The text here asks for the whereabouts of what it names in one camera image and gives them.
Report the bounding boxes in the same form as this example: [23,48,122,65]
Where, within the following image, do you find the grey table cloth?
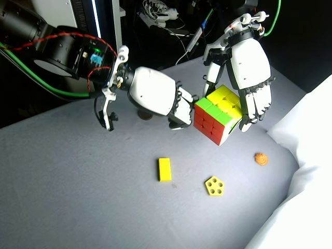
[0,58,307,249]

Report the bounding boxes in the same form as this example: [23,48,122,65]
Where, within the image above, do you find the yellow pentagon block with holes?
[204,175,225,197]

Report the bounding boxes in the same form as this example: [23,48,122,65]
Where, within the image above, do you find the white cloth backdrop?
[243,75,332,249]

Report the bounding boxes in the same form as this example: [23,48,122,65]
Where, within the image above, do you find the white cable adapter blue plug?
[176,19,209,65]

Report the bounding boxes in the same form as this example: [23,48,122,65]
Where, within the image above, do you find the colourful puzzle cube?
[193,85,243,146]

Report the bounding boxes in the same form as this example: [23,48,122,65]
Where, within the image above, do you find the chocolate sandwich cookie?
[136,110,154,120]

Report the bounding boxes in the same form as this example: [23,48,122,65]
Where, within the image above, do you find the white cable bundle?
[139,0,180,28]

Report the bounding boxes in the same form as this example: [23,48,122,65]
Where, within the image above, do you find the yellow rectangular block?
[158,157,172,183]

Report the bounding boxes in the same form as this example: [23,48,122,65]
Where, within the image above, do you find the white cabinet with light strip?
[32,0,127,51]

